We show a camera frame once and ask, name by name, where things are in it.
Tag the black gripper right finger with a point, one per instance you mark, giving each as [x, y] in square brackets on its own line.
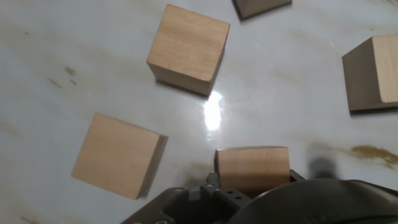
[296, 176]

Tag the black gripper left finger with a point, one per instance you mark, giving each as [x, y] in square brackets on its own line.
[192, 205]

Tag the medium light wooden cube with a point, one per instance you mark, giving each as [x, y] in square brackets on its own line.
[252, 165]
[373, 74]
[261, 7]
[186, 43]
[115, 155]

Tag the white marble pattern sheet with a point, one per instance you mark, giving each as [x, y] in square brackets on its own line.
[62, 62]

